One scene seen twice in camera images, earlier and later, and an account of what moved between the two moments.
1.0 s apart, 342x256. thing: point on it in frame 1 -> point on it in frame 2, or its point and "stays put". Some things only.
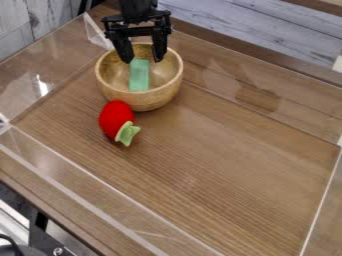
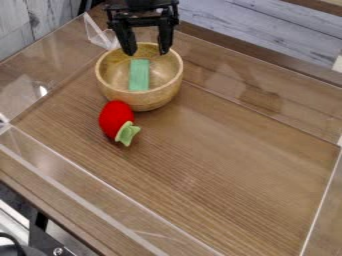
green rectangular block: (139, 74) stays put
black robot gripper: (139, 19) -> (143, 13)
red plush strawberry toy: (115, 117) stays put
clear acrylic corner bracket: (96, 35) stays put
